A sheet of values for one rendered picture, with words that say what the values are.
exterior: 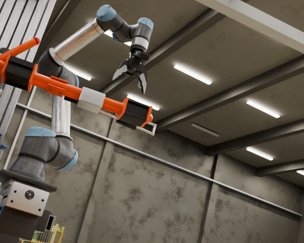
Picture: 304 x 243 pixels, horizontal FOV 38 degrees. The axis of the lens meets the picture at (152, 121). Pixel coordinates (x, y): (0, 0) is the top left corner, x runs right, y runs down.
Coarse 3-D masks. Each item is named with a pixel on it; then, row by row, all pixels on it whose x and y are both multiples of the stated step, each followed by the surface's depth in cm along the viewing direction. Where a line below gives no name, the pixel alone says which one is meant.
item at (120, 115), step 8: (128, 104) 132; (136, 104) 132; (144, 104) 133; (120, 112) 132; (128, 112) 131; (136, 112) 132; (144, 112) 132; (120, 120) 136; (128, 120) 134; (136, 120) 132; (144, 120) 131
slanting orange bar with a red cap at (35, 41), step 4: (28, 40) 130; (32, 40) 130; (36, 40) 131; (24, 44) 129; (28, 44) 130; (32, 44) 130; (36, 44) 131; (16, 48) 128; (20, 48) 128; (24, 48) 129; (28, 48) 130; (8, 52) 127; (12, 52) 127; (16, 52) 128; (20, 52) 129; (0, 56) 126; (4, 56) 126; (4, 60) 127
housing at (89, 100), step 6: (84, 90) 129; (90, 90) 129; (84, 96) 128; (90, 96) 129; (96, 96) 129; (102, 96) 130; (78, 102) 129; (84, 102) 128; (90, 102) 128; (96, 102) 129; (102, 102) 129; (84, 108) 133; (90, 108) 132; (96, 108) 130
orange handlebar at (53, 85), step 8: (0, 64) 123; (0, 72) 127; (40, 80) 126; (48, 80) 126; (56, 80) 127; (64, 80) 128; (48, 88) 128; (56, 88) 127; (64, 88) 127; (72, 88) 128; (80, 88) 129; (72, 96) 132; (104, 104) 131; (112, 104) 130; (120, 104) 131
